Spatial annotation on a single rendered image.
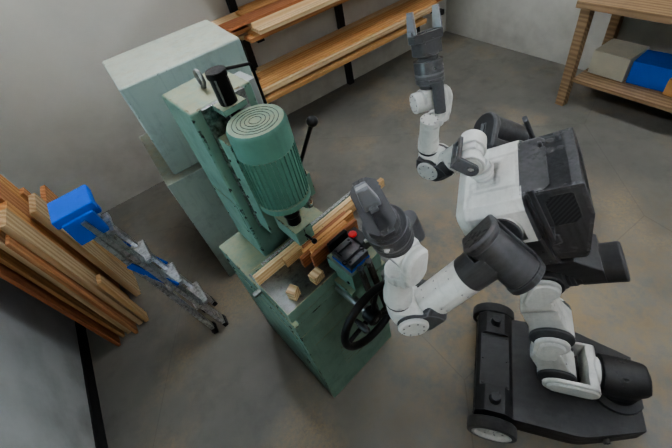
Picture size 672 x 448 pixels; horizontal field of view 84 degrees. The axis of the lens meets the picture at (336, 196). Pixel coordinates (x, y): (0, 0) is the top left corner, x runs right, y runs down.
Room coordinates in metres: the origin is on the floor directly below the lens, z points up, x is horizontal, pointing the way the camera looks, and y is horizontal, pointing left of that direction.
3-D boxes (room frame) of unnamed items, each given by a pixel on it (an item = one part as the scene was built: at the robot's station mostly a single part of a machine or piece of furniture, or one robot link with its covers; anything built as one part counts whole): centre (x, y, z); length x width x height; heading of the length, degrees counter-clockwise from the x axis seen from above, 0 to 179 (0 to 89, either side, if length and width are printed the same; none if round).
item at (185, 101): (1.16, 0.33, 1.16); 0.22 x 0.22 x 0.72; 33
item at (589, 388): (0.46, -0.77, 0.28); 0.21 x 0.20 x 0.13; 63
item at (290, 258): (1.01, 0.02, 0.92); 0.55 x 0.02 x 0.04; 123
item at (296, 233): (0.93, 0.17, 1.03); 0.14 x 0.07 x 0.09; 33
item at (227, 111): (1.03, 0.24, 1.54); 0.08 x 0.08 x 0.17; 33
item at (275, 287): (0.87, 0.04, 0.87); 0.61 x 0.30 x 0.06; 123
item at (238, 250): (1.02, 0.23, 0.76); 0.57 x 0.45 x 0.09; 33
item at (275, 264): (0.97, 0.11, 0.92); 0.60 x 0.02 x 0.05; 123
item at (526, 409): (0.47, -0.74, 0.19); 0.64 x 0.52 x 0.33; 63
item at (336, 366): (1.01, 0.23, 0.36); 0.58 x 0.45 x 0.71; 33
